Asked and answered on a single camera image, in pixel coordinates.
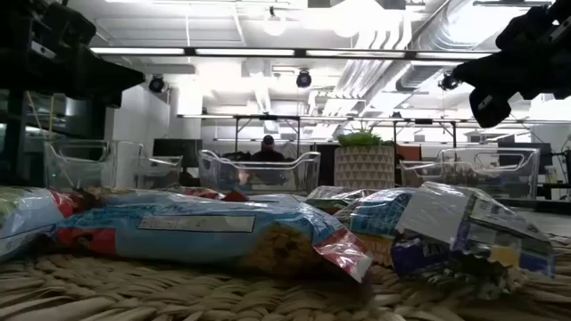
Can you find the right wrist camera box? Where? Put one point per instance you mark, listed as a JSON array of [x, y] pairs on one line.
[[531, 27]]

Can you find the long ceiling light strip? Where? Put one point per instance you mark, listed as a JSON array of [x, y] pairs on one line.
[[245, 52]]

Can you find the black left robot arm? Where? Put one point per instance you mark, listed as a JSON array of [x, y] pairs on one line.
[[18, 53]]

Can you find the round woven wicker tray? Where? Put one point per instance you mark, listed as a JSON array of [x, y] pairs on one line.
[[134, 294]]

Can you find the succulent in patterned white pot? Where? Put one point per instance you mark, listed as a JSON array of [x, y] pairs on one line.
[[363, 169]]

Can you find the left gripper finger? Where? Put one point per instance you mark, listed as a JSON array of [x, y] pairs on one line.
[[120, 80]]

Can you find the black ceiling spot lamp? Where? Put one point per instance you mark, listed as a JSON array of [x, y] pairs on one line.
[[156, 84], [448, 82], [303, 79]]

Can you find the person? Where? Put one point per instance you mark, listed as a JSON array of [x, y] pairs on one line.
[[267, 153]]

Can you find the black monitor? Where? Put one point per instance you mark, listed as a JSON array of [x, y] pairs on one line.
[[178, 151]]

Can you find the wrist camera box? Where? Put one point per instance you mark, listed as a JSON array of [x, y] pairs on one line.
[[531, 27], [67, 24]]

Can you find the red and green granola bar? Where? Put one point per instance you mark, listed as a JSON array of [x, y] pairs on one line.
[[27, 218], [205, 193]]

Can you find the snack packets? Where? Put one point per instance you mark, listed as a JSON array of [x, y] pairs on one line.
[[374, 214]]

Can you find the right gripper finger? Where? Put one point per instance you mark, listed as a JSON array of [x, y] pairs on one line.
[[479, 73]]

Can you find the black aluminium frame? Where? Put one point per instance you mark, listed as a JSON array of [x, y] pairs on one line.
[[15, 134]]

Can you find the clear plastic bin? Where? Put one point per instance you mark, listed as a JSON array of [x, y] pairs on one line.
[[513, 178], [259, 178], [53, 169]]

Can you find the white and blue granola bar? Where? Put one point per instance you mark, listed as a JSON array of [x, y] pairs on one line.
[[446, 214]]

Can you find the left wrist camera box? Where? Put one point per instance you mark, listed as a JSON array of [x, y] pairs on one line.
[[67, 24]]

